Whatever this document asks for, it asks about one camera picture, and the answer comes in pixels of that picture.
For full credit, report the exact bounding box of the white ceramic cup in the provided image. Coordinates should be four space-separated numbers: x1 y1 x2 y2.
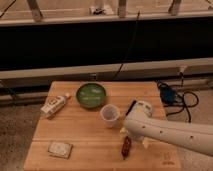
100 104 120 128

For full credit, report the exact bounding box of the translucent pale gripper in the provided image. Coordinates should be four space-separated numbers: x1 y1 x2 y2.
119 127 151 149

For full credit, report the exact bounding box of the small dark object on ledge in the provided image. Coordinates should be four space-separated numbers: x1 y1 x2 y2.
90 6 106 15

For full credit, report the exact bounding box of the black smartphone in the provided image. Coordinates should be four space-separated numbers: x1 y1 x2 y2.
125 100 137 116

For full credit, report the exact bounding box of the green ceramic bowl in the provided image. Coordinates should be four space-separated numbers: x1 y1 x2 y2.
76 83 106 109

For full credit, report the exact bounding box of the white tube with label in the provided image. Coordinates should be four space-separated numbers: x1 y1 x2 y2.
41 93 70 118

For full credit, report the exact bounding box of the black floor cable bundle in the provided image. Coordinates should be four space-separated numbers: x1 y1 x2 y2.
156 71 200 123

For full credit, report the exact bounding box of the blue power adapter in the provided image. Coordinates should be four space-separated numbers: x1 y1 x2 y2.
160 87 175 104

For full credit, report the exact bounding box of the black hanging cable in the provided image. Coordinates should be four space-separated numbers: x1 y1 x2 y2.
111 10 141 80

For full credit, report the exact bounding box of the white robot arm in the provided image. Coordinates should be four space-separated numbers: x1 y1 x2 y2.
123 101 213 157

